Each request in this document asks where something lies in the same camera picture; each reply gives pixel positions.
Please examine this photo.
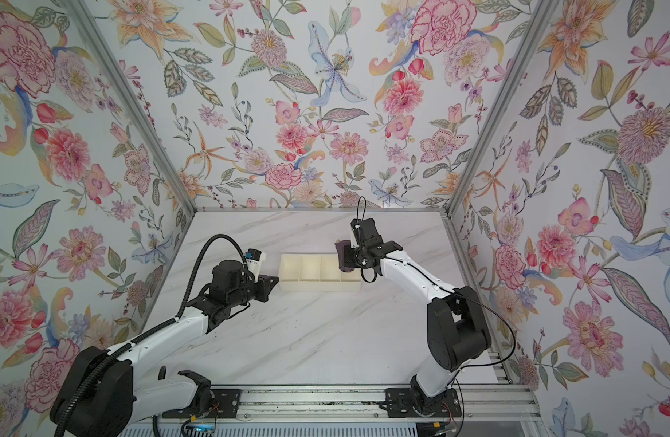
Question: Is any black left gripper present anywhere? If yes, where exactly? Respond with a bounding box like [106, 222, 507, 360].
[226, 275, 281, 310]

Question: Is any purple sock with beige toe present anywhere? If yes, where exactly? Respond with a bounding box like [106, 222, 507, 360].
[335, 240, 358, 273]

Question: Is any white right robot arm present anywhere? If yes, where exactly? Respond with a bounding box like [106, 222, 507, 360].
[340, 218, 491, 401]

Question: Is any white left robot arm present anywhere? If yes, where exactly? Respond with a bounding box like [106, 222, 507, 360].
[51, 260, 279, 436]

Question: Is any cream compartment tray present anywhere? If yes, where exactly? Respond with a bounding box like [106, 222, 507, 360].
[278, 253, 362, 292]

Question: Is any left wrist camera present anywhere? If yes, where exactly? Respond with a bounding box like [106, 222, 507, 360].
[245, 249, 266, 278]

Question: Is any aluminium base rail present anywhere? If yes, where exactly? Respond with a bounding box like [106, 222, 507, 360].
[123, 384, 547, 436]

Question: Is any thin black right cable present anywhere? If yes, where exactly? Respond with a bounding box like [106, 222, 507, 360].
[355, 196, 517, 437]

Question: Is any black corrugated left cable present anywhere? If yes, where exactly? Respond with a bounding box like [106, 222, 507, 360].
[52, 233, 248, 437]

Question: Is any aluminium corner post right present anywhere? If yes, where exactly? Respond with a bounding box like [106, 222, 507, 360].
[445, 1, 556, 219]

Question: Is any aluminium corner post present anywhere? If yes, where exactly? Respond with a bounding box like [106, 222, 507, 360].
[445, 1, 556, 219]
[63, 0, 197, 220]

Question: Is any aluminium corner post left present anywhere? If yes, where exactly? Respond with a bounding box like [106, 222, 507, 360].
[63, 0, 197, 220]

